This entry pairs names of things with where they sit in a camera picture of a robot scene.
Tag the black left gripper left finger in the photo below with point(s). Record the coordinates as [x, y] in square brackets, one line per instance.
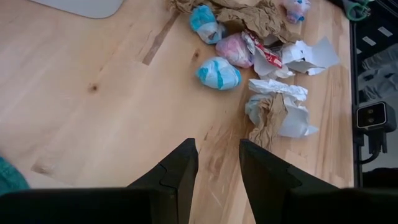
[178, 174]

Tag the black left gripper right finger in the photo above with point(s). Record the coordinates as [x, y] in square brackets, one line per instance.
[264, 180]

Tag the small brown paper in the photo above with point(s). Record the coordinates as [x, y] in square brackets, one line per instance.
[269, 124]

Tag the light blue plastic wad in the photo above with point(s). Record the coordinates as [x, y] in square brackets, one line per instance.
[217, 74]
[203, 21]

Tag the red white snack wrapper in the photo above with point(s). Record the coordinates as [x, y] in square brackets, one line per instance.
[269, 56]

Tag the pink plastic wad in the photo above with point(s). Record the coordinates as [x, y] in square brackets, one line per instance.
[233, 51]

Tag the white paper pile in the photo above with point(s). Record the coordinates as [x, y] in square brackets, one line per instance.
[317, 56]

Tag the large brown paper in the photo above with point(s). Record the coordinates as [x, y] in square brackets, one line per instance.
[255, 18]

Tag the blue pink white wad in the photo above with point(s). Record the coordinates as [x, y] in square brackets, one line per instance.
[295, 9]

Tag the white plastic trash bin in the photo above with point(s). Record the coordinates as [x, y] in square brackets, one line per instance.
[77, 7]

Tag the teal mesh cloth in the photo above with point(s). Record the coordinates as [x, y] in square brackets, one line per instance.
[11, 177]

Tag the green clamp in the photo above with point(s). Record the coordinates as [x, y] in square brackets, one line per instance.
[354, 11]

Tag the small black depth camera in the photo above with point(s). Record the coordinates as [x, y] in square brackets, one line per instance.
[371, 115]

